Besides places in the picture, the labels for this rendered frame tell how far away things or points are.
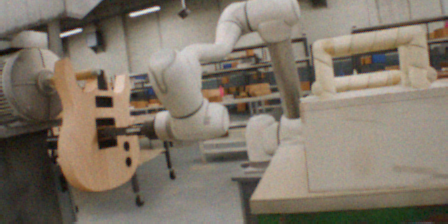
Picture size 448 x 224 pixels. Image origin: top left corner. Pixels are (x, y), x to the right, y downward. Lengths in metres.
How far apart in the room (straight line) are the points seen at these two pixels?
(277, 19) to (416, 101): 0.73
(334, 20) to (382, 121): 11.39
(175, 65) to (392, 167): 0.50
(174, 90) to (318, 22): 11.26
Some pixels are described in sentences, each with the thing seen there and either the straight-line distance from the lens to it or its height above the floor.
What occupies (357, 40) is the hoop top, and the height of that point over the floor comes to 1.20.
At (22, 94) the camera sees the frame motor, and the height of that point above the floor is 1.22.
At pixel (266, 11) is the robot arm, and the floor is 1.40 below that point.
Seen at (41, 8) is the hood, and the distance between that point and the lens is 0.93.
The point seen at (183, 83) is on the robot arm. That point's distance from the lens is 0.73.
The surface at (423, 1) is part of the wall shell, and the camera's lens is 12.62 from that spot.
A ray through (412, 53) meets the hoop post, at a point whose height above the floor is 1.16.
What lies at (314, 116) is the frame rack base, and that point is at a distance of 0.56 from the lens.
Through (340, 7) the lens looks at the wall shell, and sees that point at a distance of 12.02.
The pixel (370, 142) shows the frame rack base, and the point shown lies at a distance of 0.57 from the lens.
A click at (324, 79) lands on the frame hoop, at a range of 0.56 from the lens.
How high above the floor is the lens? 1.15
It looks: 3 degrees down
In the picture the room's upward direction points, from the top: 8 degrees counter-clockwise
